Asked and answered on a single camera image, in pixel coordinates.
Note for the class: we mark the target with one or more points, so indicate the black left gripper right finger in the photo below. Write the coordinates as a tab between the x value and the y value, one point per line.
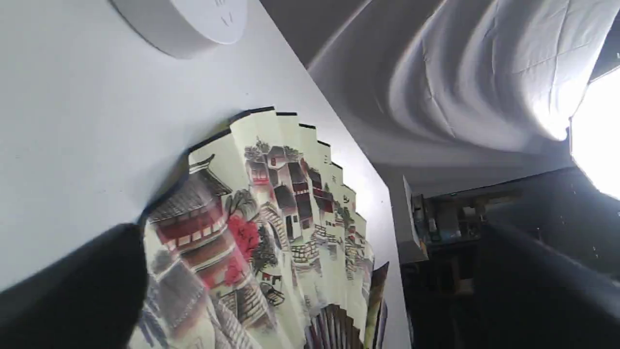
533	297

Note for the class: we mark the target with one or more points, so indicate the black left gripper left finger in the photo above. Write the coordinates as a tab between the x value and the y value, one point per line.
90	299

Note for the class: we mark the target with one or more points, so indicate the painted paper folding fan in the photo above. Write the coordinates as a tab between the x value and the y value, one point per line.
259	246

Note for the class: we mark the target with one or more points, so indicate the white desk lamp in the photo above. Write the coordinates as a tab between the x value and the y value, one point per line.
185	29

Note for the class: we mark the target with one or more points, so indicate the cluttered background shelf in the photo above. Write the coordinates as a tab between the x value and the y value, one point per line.
561	209

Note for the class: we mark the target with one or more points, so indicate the grey backdrop curtain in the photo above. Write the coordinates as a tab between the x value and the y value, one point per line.
452	94

